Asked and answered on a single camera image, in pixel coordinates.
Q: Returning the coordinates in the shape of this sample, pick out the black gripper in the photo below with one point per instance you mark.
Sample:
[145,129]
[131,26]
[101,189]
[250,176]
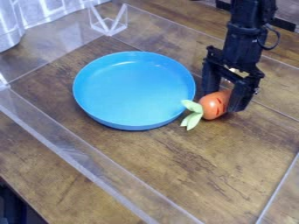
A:
[241,54]

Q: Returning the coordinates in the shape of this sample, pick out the orange toy carrot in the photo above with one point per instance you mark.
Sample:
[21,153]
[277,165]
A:
[209,108]

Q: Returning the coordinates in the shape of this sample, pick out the blue round tray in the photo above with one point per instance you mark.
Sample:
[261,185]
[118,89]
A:
[133,90]

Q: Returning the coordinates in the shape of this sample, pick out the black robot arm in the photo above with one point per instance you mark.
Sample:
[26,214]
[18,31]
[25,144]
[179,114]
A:
[256,13]

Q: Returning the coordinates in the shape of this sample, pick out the dark bar at back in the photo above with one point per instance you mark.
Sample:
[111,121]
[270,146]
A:
[288,15]

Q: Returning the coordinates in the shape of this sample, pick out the clear acrylic triangular stand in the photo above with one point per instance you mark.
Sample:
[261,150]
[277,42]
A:
[105,25]

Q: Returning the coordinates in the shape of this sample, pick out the white patterned curtain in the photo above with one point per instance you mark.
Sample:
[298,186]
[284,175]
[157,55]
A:
[23,14]

